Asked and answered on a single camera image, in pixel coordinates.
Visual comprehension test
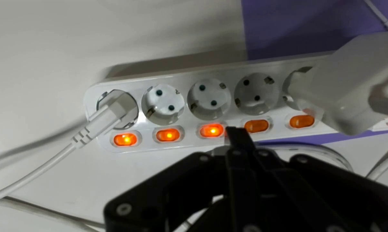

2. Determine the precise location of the white power strip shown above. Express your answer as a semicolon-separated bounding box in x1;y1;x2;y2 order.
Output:
84;50;388;155

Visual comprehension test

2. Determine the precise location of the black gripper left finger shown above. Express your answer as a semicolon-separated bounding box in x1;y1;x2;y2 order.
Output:
104;152;226;232

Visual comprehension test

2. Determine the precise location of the white angled plug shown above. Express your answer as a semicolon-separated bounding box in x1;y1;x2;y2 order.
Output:
72;88;139;149

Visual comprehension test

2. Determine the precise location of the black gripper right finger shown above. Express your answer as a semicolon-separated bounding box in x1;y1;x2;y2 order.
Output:
226;128;388;232

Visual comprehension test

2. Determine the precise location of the white charger adapter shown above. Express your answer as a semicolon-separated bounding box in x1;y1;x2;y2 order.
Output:
286;32;388;135

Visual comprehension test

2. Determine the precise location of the purple paper mat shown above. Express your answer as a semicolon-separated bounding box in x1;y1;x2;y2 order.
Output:
240;0;388;146

